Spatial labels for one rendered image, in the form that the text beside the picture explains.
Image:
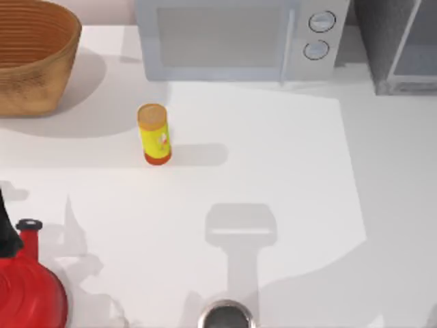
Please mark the yellow and red can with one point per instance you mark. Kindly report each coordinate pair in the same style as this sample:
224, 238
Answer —
155, 136

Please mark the pale microwave oven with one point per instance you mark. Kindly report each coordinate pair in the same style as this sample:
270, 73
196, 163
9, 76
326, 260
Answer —
218, 41

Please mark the silver metal cup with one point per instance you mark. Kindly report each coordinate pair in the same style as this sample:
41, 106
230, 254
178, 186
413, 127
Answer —
225, 314

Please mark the microwave knob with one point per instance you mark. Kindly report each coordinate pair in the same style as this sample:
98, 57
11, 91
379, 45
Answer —
316, 50
321, 21

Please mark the woven brown basket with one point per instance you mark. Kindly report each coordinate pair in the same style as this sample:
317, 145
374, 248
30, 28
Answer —
34, 78

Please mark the grey cabinet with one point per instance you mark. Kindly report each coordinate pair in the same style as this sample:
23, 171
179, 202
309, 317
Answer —
385, 44

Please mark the red kettle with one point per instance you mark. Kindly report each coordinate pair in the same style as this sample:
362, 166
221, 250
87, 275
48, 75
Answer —
27, 276

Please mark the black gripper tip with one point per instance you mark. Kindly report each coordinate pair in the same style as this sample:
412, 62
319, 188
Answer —
7, 232

